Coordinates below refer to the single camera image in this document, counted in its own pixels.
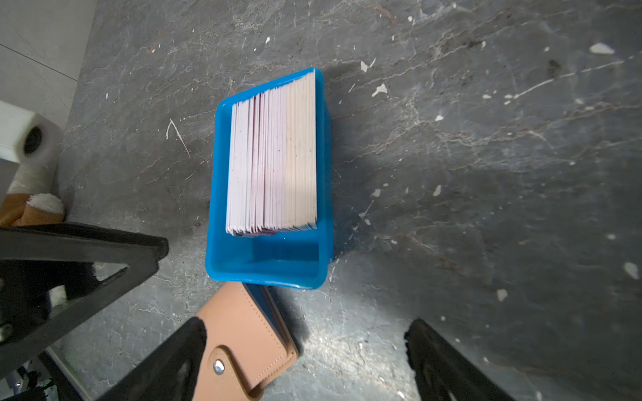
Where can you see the blue plastic card tray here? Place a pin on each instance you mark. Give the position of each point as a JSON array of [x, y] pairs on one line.
[[295, 259]]

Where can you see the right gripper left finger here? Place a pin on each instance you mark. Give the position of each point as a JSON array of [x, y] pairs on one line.
[[170, 372]]

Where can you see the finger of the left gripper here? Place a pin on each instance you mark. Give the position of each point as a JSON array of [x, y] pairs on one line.
[[55, 277]]

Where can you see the stack of white cards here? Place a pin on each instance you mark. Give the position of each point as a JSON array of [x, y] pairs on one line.
[[272, 174]]

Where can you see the tan leather card holder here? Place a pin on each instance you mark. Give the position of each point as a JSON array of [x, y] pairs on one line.
[[248, 344]]

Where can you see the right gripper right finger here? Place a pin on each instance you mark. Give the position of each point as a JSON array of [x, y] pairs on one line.
[[443, 373]]

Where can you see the white teddy bear brown shirt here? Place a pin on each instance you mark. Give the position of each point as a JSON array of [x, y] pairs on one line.
[[30, 150]]

